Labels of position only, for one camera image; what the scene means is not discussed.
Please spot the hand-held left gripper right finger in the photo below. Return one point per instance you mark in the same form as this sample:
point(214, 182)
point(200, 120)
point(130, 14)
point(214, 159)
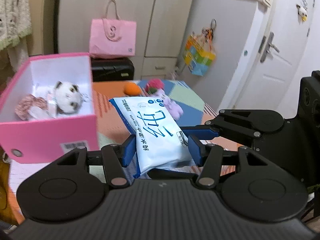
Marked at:
point(196, 150)

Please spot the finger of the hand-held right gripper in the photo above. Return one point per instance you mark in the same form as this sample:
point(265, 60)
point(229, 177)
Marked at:
point(202, 131)
point(172, 173)

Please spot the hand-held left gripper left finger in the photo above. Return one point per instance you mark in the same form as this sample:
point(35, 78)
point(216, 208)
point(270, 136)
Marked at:
point(129, 150)

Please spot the blue white wet wipes pack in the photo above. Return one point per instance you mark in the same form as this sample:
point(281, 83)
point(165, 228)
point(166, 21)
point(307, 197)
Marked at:
point(155, 130)

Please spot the pink storage box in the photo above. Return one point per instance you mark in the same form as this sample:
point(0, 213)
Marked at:
point(50, 135)

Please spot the colourful patchwork mat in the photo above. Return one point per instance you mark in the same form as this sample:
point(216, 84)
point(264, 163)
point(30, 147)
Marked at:
point(110, 120)

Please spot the purple plush toy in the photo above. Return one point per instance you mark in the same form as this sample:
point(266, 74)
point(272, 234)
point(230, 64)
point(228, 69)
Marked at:
point(173, 105)

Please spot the orange plush ball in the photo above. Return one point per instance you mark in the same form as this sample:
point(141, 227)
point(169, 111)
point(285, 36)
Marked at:
point(132, 89)

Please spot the red plush toy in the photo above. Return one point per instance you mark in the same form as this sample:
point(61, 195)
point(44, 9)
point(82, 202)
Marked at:
point(153, 85)

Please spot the colourful hanging gift bag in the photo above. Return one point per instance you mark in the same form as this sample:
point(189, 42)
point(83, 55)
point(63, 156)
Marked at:
point(200, 56)

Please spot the white door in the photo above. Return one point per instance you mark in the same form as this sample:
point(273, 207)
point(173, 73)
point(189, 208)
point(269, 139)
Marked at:
point(282, 70)

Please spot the white plush cat toy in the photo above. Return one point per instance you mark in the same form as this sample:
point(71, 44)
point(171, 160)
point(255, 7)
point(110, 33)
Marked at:
point(67, 97)

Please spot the black suitcase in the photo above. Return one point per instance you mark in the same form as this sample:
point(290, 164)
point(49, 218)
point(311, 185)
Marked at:
point(112, 70)

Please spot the pink tote bag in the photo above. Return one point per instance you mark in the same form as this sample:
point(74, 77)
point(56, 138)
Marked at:
point(112, 38)

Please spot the beige wardrobe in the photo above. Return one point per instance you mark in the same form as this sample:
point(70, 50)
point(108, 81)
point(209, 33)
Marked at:
point(150, 17)

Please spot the small plush door ornament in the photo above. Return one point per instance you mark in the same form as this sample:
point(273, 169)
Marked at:
point(302, 12)

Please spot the cream knitted garment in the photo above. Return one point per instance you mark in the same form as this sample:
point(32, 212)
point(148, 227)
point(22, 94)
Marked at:
point(13, 12)

